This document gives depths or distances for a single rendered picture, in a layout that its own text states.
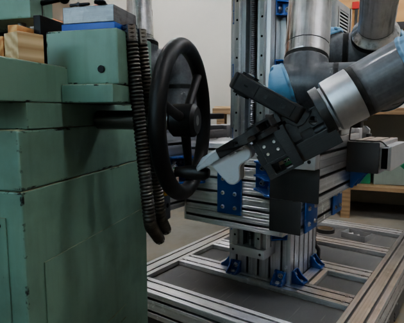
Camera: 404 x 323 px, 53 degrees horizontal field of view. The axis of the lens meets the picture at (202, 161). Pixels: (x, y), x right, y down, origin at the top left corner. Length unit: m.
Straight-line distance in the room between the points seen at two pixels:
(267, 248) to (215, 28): 3.06
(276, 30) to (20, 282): 1.06
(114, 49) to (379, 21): 0.64
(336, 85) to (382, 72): 0.06
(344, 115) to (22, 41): 0.47
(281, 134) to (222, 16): 3.65
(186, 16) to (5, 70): 3.76
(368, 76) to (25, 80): 0.47
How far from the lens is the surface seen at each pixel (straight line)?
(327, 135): 0.59
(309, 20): 0.73
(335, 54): 1.16
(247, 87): 0.59
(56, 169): 0.70
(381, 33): 1.11
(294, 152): 0.57
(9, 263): 0.69
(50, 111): 0.69
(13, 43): 0.69
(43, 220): 0.69
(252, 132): 0.57
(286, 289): 1.46
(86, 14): 0.74
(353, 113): 0.57
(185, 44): 0.71
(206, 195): 1.33
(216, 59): 4.13
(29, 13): 0.87
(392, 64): 0.58
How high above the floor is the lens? 0.83
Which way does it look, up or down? 7 degrees down
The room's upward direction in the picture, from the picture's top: straight up
